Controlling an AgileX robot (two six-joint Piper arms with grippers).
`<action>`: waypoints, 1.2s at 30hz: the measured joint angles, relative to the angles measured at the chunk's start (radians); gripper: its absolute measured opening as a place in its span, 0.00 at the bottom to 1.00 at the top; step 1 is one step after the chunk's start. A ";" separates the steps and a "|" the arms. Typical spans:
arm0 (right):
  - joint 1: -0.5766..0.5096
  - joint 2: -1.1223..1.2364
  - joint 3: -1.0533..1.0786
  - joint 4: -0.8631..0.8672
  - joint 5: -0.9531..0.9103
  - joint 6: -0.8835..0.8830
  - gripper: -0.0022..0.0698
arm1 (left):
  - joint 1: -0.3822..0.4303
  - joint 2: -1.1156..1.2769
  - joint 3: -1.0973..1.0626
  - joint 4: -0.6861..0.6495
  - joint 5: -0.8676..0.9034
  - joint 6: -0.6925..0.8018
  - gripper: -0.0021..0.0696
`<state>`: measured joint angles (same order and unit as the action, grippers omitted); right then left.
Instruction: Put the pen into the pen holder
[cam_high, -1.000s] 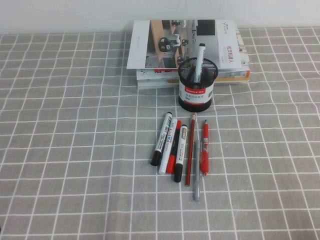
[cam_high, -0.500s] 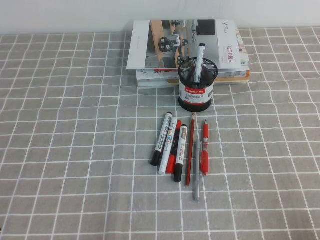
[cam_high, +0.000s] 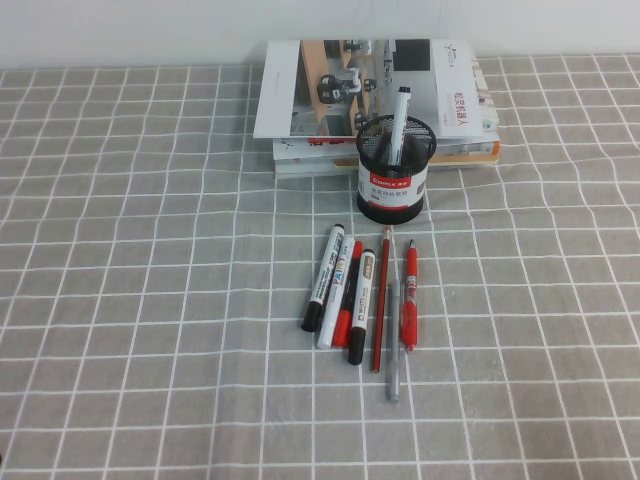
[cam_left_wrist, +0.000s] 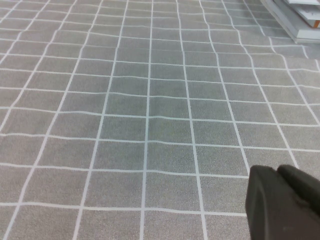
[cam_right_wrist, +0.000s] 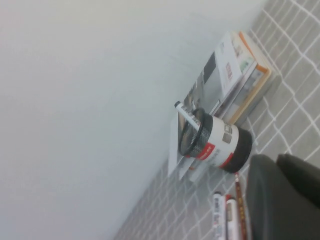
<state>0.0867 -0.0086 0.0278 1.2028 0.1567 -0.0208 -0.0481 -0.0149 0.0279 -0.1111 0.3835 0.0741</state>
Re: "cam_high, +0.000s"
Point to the black mesh pen holder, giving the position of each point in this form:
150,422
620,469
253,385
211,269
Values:
395,200

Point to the slim white marker black cap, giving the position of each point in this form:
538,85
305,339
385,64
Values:
400,120

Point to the red retractable pen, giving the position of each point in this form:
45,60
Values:
410,300

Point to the white marker brown label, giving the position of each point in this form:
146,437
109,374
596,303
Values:
361,310

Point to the grey pen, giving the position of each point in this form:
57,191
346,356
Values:
394,340

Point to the white paint marker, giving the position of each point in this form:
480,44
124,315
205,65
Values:
334,305

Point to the red pencil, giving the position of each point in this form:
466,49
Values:
381,300

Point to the white marker with black ends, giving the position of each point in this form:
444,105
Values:
325,280

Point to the black marker with red cap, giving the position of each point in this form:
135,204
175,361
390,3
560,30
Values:
343,327

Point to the grey checked tablecloth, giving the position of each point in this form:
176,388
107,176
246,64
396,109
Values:
150,300

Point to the tan-edged book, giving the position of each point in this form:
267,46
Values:
465,161

